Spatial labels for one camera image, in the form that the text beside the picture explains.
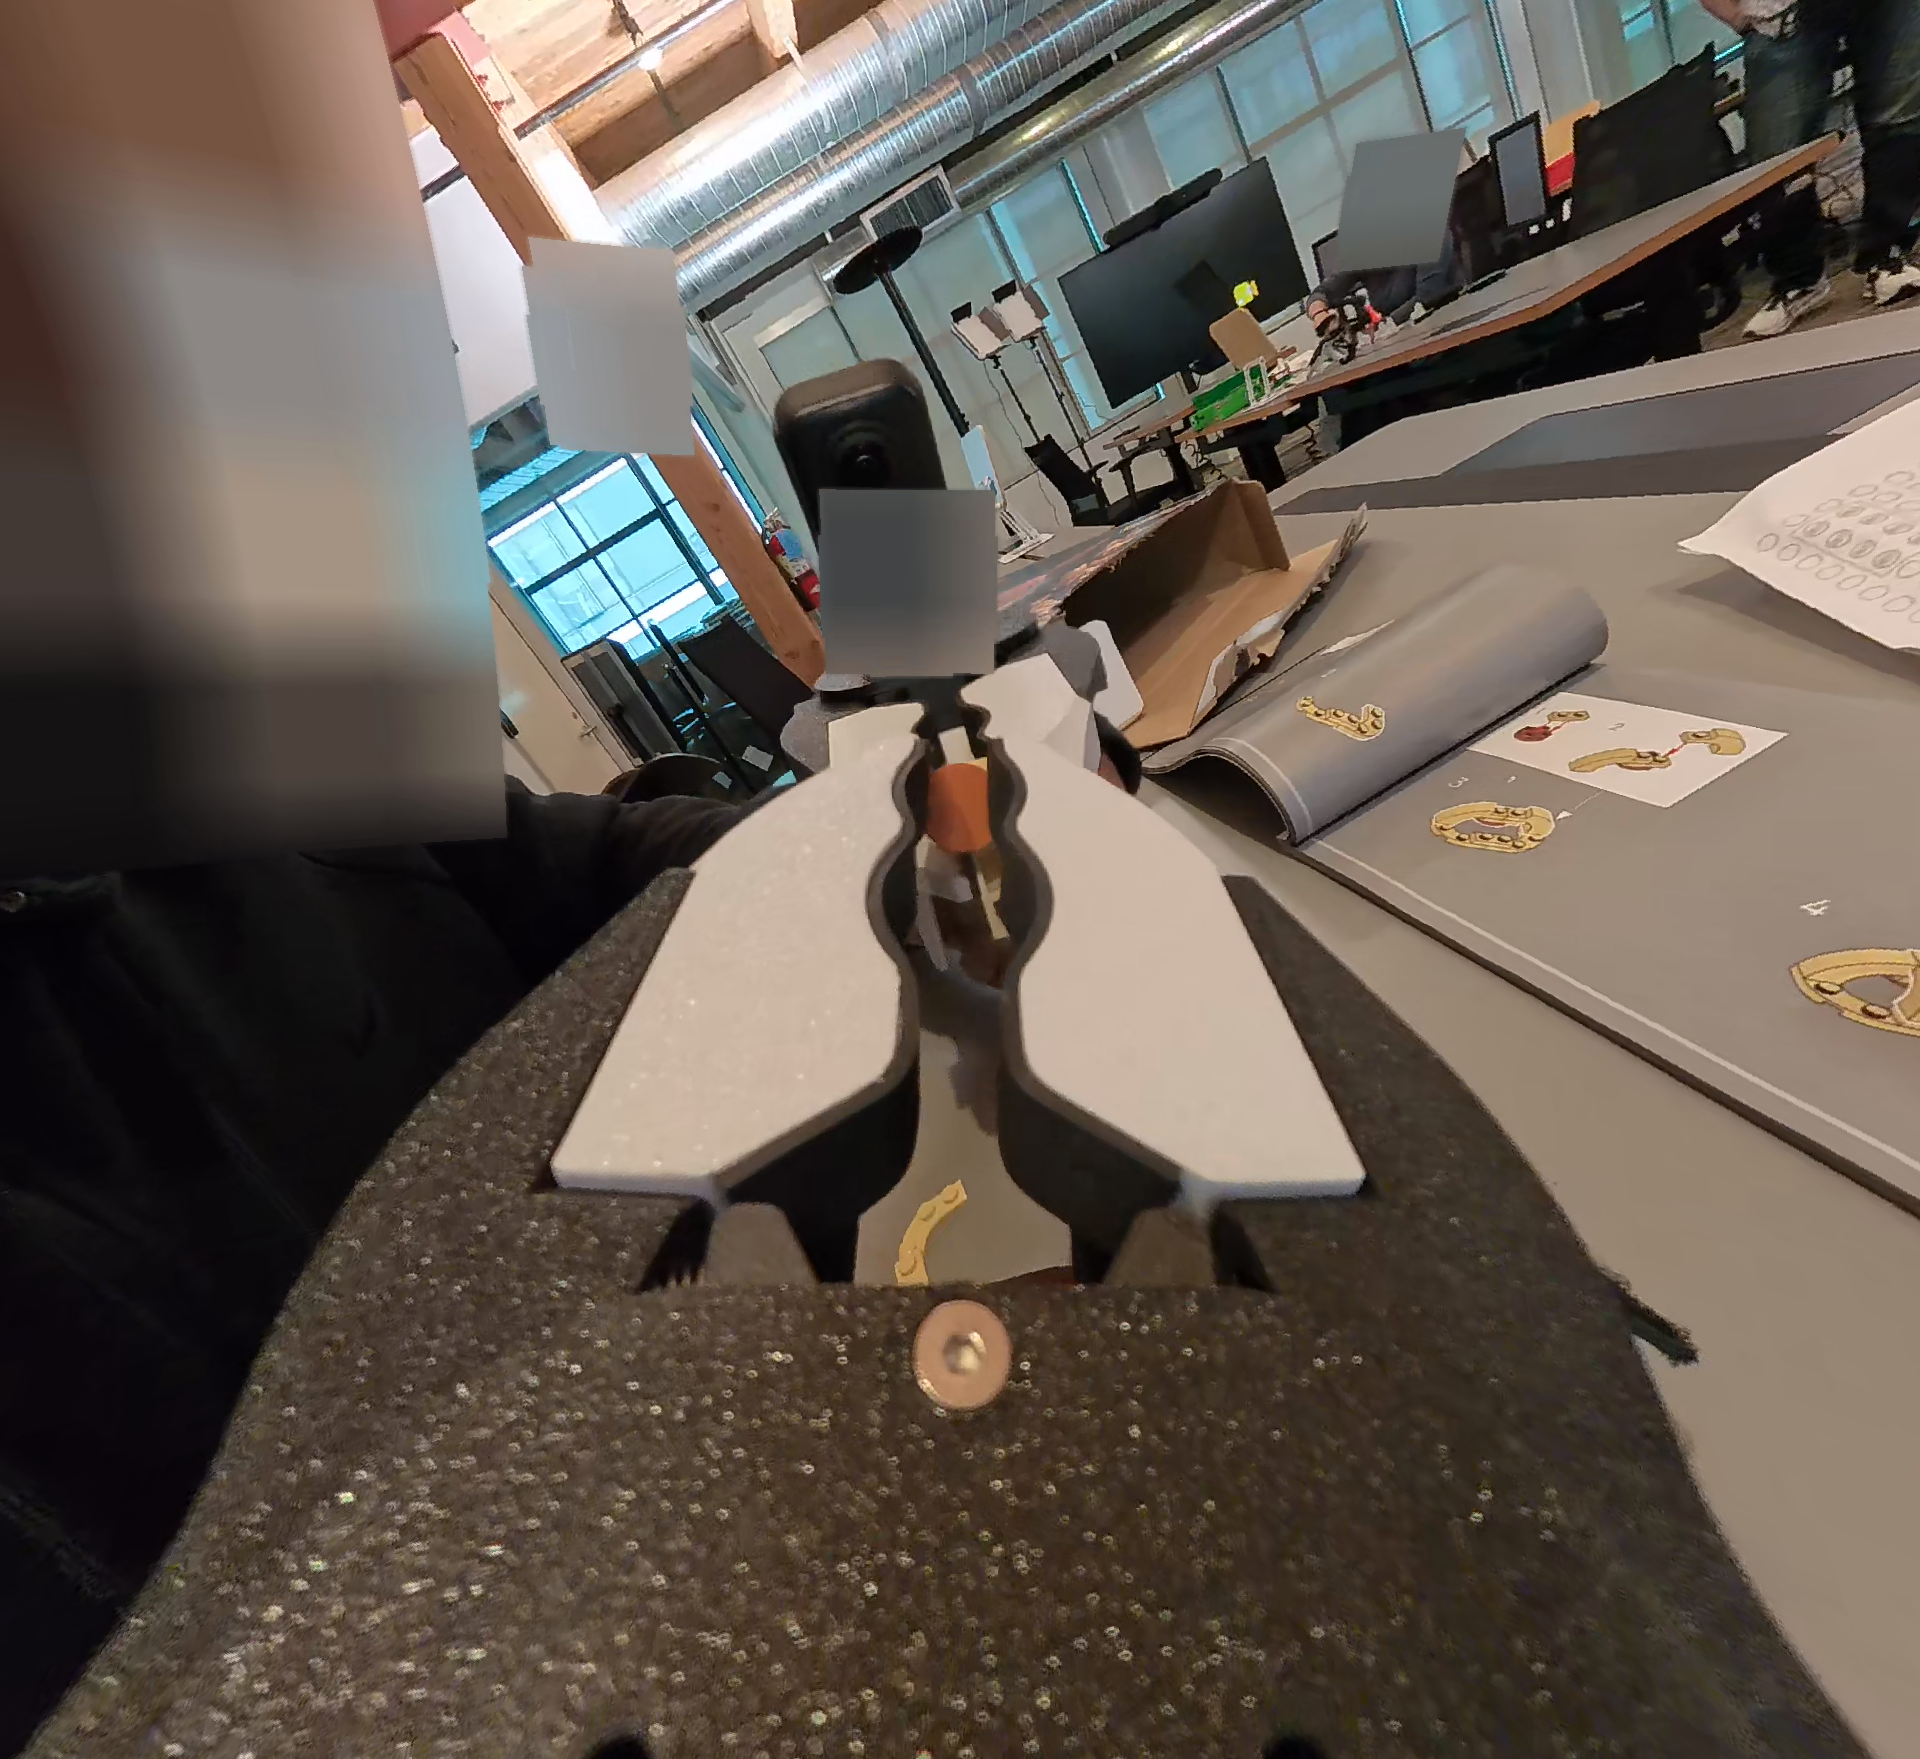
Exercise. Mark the grey instruction booklet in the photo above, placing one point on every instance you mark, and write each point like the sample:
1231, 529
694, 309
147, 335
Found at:
1682, 920

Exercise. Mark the brown round toy brick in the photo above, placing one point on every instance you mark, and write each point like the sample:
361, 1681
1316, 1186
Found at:
962, 810

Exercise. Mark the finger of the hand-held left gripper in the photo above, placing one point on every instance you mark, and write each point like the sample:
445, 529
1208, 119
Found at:
857, 724
1065, 704

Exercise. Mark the white printed paper sheet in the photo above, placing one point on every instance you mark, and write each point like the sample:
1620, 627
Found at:
1846, 545

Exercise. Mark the large black monitor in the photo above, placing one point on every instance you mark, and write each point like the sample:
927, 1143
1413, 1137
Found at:
1187, 285

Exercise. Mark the black floor lamp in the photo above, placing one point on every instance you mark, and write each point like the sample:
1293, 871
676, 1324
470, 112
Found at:
872, 261

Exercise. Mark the red fire extinguisher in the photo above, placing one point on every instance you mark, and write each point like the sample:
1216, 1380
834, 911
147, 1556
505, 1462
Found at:
787, 552

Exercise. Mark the green box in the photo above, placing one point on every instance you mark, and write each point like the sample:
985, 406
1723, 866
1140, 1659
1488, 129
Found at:
1226, 395

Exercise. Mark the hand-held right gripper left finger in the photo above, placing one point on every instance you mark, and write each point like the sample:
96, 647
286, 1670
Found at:
738, 1009

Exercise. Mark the wooden office desk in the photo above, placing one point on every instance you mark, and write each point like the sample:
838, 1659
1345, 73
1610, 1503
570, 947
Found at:
1562, 266

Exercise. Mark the brown cardboard piece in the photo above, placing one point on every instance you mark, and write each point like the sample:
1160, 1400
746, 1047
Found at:
1217, 606

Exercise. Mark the silver ventilation duct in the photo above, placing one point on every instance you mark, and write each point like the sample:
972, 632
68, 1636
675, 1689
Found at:
992, 5
1201, 50

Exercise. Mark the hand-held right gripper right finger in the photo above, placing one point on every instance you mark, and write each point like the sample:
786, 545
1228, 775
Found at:
1171, 1009

